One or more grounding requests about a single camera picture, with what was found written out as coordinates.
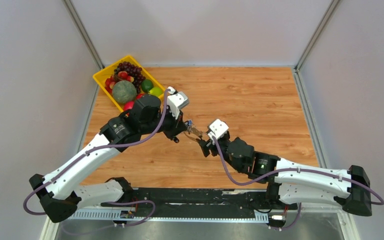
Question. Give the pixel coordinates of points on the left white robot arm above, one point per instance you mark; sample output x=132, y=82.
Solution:
x=60, y=192

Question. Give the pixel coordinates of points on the left aluminium frame post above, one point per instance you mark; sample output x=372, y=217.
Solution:
x=71, y=9

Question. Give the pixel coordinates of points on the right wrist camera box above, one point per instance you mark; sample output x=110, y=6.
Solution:
x=217, y=129

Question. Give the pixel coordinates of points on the aluminium frame post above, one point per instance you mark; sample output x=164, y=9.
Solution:
x=71, y=9
x=333, y=5

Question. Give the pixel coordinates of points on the green netted melon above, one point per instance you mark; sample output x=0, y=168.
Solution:
x=123, y=92

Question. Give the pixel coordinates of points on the red apple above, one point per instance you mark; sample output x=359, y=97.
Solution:
x=140, y=95
x=128, y=106

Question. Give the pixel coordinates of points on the red-yellow peach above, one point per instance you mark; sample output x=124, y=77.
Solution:
x=130, y=78

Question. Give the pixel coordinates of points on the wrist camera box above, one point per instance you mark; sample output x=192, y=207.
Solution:
x=217, y=129
x=176, y=100

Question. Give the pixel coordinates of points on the dark purple grape bunch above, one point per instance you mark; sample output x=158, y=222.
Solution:
x=133, y=71

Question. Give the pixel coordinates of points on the right aluminium frame post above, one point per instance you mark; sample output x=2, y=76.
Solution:
x=333, y=5

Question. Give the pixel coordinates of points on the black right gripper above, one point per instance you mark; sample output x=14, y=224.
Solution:
x=206, y=146

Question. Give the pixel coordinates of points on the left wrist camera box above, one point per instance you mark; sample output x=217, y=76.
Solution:
x=176, y=100

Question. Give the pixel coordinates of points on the dark green lime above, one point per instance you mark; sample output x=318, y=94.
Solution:
x=146, y=85

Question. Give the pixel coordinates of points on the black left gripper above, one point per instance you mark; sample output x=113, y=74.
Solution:
x=178, y=126

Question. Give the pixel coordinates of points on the yellow plastic fruit tray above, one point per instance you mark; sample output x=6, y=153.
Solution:
x=104, y=79

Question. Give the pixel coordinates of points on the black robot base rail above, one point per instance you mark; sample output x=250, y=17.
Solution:
x=200, y=202

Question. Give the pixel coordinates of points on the silver keyring bunch with keys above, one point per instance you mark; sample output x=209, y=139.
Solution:
x=192, y=132

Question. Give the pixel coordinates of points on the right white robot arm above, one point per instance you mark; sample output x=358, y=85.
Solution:
x=291, y=183

